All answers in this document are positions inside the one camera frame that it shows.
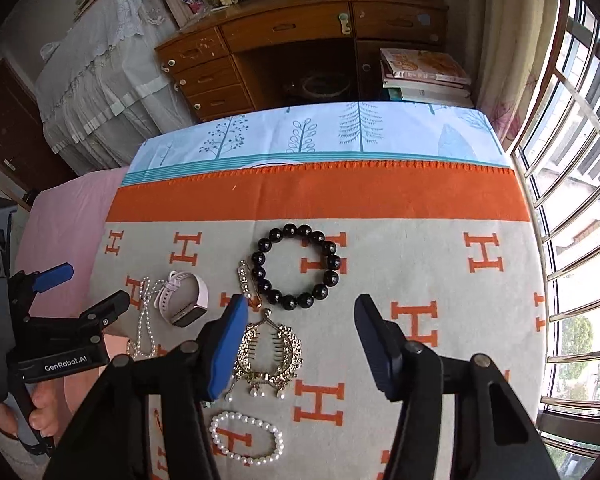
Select gold pearl hair comb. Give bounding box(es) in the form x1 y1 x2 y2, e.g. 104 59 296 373
224 309 303 403

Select orange grey H blanket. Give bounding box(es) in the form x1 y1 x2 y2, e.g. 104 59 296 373
90 160 545 479

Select white blue tree sheet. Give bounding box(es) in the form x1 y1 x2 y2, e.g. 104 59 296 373
122 101 508 186

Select beige floral curtain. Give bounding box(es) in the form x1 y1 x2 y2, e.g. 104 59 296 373
444 0 559 148

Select pink smart watch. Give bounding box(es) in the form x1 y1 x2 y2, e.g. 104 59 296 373
154 271 209 328

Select white lace furniture cover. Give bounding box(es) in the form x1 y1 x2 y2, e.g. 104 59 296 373
34 0 194 176

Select black bead bracelet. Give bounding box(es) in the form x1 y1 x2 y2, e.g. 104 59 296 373
250 222 342 311

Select pearl safety pin brooch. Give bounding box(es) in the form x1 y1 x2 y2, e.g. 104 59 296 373
236 260 262 312

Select wooden desk with drawers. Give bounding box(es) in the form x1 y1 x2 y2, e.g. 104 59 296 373
156 0 448 122

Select stack of books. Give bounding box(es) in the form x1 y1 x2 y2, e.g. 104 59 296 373
380 48 474 108

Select dark wooden door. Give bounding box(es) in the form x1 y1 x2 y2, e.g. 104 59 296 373
0 60 76 192

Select person's left hand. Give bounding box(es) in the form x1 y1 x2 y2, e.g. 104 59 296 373
0 378 64 441

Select long pearl necklace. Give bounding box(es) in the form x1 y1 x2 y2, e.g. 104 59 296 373
125 276 168 361

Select window with metal bars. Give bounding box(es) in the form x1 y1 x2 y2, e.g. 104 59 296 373
509 0 600 479

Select white pearl bracelet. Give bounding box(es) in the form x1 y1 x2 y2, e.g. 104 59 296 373
208 410 285 467

